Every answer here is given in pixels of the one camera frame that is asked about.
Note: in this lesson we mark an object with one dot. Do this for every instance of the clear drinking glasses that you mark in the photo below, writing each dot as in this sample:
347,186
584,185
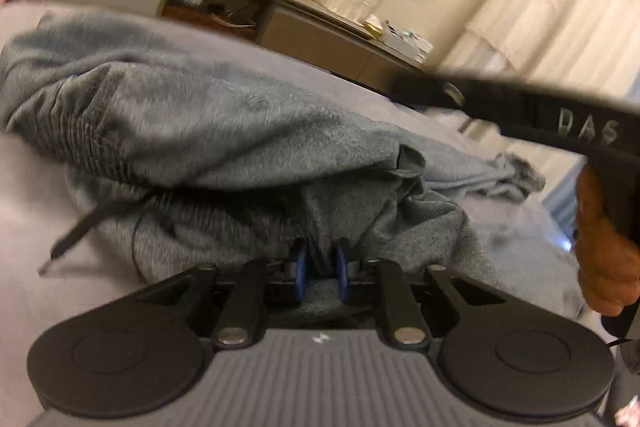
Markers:
347,2

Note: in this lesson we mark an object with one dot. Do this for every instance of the person's right hand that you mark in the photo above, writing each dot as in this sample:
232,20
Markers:
600,257

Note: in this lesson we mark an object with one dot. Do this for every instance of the white curtain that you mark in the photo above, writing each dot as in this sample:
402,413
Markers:
590,17

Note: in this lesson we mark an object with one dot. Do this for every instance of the white boxes on cabinet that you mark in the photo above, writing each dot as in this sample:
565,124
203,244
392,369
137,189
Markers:
400,39

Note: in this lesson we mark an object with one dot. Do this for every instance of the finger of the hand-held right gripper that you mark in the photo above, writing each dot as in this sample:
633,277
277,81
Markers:
425,89

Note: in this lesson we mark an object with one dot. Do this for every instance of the light blue curtain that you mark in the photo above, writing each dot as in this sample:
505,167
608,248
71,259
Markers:
562,207

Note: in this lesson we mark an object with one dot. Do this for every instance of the grey fleece pants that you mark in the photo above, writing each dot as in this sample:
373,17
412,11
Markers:
210,142

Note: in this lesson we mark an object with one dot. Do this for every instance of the long low TV cabinet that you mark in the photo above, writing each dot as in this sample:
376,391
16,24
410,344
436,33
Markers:
310,42

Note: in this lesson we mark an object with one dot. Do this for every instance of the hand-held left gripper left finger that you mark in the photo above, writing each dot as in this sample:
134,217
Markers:
300,269

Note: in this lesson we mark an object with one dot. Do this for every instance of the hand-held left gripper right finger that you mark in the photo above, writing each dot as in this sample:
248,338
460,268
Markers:
342,269

